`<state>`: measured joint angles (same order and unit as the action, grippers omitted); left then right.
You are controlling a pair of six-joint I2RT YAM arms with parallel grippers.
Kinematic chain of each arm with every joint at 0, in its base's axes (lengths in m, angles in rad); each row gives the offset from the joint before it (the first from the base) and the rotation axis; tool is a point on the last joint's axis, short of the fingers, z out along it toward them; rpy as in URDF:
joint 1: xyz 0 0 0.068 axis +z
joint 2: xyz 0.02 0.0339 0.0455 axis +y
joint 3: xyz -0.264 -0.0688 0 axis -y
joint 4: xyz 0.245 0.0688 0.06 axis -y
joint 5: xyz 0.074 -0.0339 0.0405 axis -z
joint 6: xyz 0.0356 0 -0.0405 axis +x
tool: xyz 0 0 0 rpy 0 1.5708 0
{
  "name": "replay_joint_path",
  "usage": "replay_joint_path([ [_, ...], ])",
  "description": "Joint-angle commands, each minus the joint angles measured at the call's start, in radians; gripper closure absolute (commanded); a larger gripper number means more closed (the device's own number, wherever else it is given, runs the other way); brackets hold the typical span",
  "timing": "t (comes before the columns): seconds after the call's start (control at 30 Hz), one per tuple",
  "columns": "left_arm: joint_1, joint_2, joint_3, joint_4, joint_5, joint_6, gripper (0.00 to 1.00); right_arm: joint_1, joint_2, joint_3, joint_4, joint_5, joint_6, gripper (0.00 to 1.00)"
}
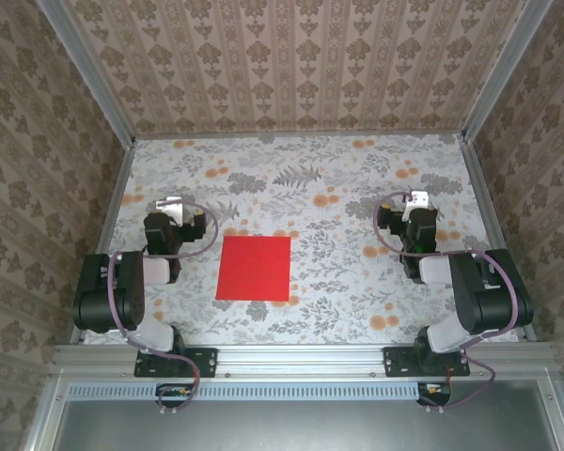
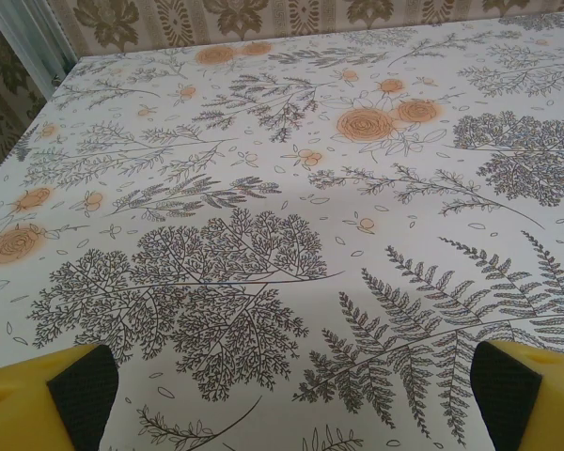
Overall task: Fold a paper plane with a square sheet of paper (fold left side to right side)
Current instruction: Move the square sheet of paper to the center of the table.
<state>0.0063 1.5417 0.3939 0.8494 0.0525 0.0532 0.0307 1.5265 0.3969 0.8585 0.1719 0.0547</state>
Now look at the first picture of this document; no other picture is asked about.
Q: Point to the red square paper sheet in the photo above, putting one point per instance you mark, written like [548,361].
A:
[254,268]

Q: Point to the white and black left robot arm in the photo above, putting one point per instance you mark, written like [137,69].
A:
[98,291]

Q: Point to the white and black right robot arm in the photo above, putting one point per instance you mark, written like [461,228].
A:
[493,291]

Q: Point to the grey sheet metal panel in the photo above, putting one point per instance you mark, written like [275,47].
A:
[301,427]

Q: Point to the floral patterned table cover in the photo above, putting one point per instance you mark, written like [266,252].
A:
[310,188]

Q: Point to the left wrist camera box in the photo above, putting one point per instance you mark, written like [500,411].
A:
[169,209]

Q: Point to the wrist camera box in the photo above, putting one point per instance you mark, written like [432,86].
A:
[169,209]
[417,198]

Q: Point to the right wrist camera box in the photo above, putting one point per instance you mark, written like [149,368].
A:
[417,198]

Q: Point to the aluminium table side rail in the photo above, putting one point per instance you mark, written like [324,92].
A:
[110,225]
[484,211]

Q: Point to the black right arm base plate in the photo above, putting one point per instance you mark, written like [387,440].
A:
[395,362]

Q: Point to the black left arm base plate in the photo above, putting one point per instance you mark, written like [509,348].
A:
[207,362]

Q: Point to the aluminium frame post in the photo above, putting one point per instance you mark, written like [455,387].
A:
[503,70]
[89,75]

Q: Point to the aluminium frame cross beam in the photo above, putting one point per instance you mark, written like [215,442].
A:
[301,359]

